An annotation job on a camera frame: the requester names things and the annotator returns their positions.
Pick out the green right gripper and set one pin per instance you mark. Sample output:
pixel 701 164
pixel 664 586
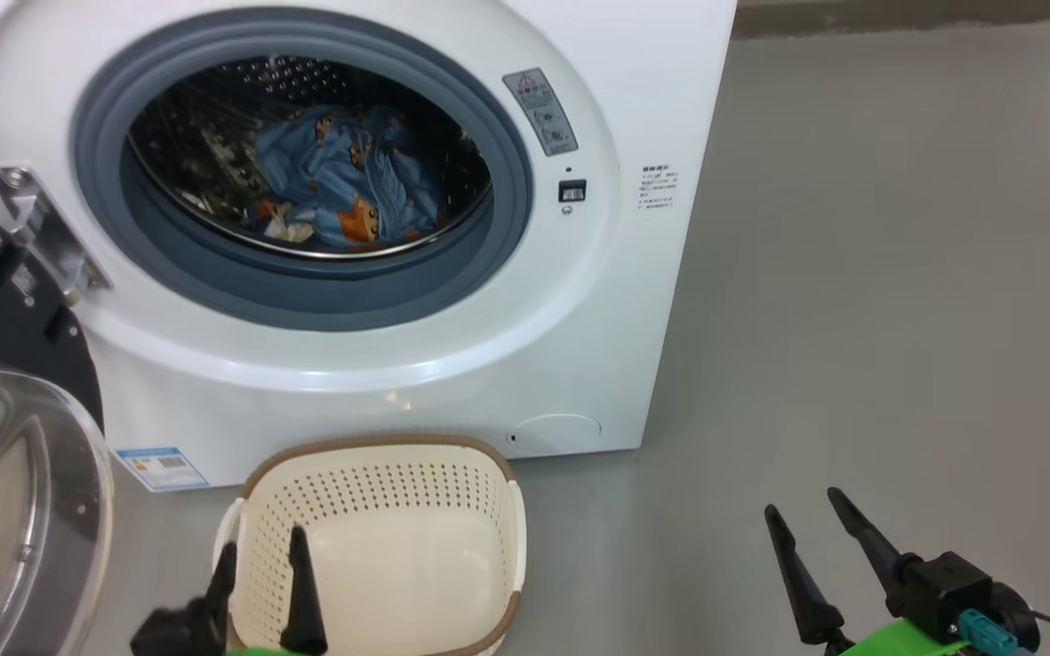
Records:
pixel 899 642

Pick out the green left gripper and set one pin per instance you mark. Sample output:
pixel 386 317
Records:
pixel 270 651

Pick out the white cloth garment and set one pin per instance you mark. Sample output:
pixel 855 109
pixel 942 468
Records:
pixel 293 230

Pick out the blue bear print garment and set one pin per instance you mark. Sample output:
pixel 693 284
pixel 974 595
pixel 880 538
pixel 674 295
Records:
pixel 324 173

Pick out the cream perforated laundry basket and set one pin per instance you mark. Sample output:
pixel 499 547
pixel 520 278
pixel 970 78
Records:
pixel 397 565

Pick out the grey rubber door gasket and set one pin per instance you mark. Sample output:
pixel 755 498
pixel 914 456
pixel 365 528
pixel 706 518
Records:
pixel 306 292

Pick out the white front-load washing machine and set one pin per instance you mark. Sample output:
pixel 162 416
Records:
pixel 616 319

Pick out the metal door hinge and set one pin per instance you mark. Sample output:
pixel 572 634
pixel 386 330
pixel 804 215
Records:
pixel 46 232

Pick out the black door latch slot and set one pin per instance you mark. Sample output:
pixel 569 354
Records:
pixel 572 191

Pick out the blue energy label sticker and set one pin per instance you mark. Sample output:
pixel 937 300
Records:
pixel 163 469

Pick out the round white filter cover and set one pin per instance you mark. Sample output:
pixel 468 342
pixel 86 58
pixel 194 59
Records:
pixel 557 433

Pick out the small printed text sticker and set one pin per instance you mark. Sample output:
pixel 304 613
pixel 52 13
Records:
pixel 658 187

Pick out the stainless steel washer drum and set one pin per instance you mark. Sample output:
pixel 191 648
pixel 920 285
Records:
pixel 188 155

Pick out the grey warning sticker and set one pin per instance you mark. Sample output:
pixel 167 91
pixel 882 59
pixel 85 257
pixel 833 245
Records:
pixel 540 114

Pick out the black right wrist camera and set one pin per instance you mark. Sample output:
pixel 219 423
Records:
pixel 940 588

